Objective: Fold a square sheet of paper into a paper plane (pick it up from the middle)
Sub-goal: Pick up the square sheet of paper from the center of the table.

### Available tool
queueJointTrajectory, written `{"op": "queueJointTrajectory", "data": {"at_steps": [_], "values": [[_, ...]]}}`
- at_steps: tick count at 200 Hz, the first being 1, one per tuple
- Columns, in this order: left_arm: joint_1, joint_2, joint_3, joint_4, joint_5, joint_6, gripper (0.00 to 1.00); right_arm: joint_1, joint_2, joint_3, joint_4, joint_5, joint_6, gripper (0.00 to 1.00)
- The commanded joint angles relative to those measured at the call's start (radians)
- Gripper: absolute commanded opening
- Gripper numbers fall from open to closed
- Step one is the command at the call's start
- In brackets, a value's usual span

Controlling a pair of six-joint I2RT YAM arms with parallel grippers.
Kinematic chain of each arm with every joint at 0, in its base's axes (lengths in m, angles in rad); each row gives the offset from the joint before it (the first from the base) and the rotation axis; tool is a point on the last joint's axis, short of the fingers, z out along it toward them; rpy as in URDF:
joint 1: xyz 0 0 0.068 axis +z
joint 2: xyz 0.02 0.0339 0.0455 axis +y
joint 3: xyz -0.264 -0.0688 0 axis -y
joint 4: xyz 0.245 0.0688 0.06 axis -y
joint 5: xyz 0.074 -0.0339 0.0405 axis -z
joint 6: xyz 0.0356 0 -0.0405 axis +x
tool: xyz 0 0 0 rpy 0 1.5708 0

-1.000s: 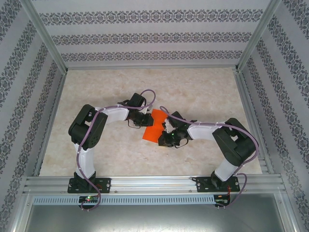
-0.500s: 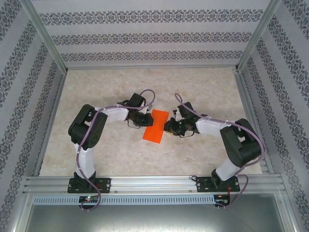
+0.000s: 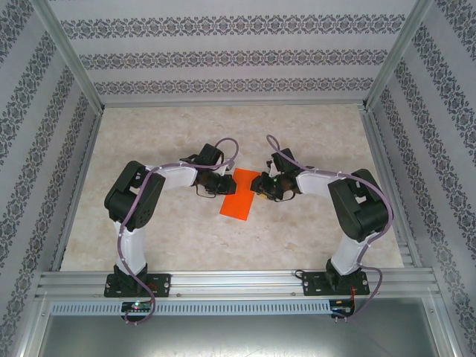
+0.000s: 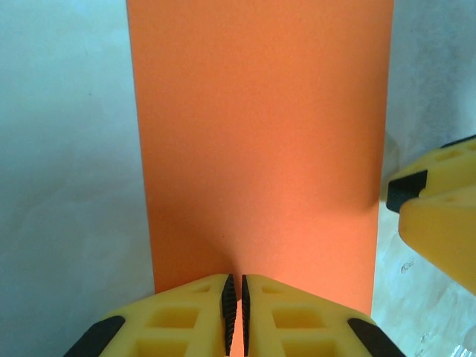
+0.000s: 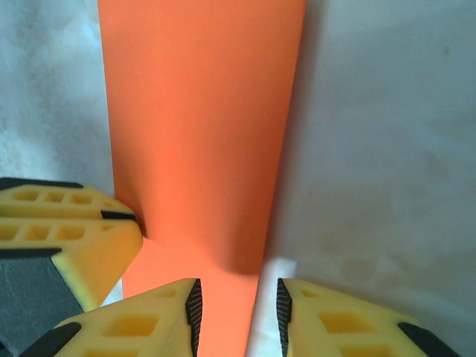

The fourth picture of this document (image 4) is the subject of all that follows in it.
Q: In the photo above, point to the orange paper sheet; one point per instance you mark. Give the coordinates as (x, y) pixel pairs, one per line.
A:
(256, 130)

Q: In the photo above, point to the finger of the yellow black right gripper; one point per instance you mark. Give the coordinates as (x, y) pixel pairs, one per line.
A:
(442, 238)
(446, 167)

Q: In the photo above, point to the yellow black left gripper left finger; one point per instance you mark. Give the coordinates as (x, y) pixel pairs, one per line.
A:
(178, 320)

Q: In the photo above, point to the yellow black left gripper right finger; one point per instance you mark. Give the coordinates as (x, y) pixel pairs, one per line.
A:
(297, 323)

